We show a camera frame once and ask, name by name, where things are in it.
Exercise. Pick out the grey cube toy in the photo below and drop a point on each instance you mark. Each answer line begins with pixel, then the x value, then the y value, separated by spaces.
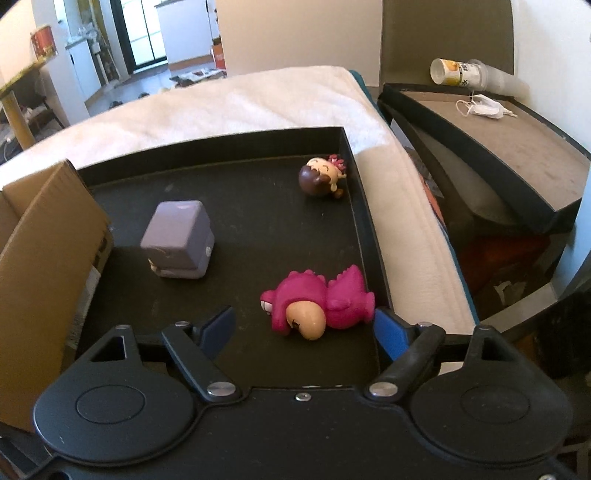
pixel 178 235

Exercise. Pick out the white bed sheet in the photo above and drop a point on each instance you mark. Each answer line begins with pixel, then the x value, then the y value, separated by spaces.
pixel 231 101

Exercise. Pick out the white face mask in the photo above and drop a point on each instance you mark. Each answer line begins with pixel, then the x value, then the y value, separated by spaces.
pixel 485 107

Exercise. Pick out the black tray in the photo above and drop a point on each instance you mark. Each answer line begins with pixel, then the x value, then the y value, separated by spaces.
pixel 258 230

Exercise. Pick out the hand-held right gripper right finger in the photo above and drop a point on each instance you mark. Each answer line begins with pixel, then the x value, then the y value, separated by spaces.
pixel 391 334

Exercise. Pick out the red box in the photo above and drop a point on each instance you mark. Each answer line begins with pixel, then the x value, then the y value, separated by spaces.
pixel 44 41

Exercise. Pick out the stack of plastic cups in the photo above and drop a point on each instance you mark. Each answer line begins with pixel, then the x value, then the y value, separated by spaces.
pixel 480 74

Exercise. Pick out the brown-haired doll figure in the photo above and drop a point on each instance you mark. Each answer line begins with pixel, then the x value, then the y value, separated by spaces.
pixel 318 177

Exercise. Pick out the round yellow table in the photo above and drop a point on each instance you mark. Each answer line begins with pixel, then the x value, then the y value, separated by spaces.
pixel 14 92

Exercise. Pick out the orange carton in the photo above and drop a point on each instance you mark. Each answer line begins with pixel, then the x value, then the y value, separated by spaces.
pixel 219 57

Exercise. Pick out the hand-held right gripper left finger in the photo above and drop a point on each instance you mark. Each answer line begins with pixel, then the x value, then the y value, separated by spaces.
pixel 217 330

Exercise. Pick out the black framed glass door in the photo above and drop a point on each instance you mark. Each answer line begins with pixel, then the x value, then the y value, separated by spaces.
pixel 143 32

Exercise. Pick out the cardboard box with papers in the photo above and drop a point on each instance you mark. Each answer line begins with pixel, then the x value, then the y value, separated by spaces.
pixel 198 76

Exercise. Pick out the brown board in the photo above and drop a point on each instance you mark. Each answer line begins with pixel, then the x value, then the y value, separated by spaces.
pixel 438 32

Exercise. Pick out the white kitchen cabinet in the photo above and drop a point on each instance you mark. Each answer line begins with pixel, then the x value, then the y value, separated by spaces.
pixel 187 32

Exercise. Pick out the black box lid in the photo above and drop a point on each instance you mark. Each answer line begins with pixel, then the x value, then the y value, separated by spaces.
pixel 521 152

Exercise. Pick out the pink dinosaur toy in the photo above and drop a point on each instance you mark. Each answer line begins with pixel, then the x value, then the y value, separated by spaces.
pixel 341 295

